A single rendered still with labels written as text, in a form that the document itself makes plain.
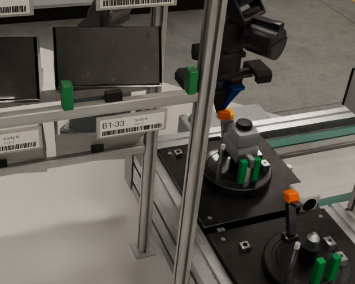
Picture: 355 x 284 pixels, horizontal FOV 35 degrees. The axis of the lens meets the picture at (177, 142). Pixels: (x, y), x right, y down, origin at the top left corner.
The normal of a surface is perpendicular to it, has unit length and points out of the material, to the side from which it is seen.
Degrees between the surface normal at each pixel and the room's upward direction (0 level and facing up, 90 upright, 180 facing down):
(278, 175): 0
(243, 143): 90
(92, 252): 0
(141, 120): 90
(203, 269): 0
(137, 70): 65
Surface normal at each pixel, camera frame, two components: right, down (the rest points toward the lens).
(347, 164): 0.08, -0.81
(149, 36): 0.22, 0.18
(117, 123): 0.37, 0.56
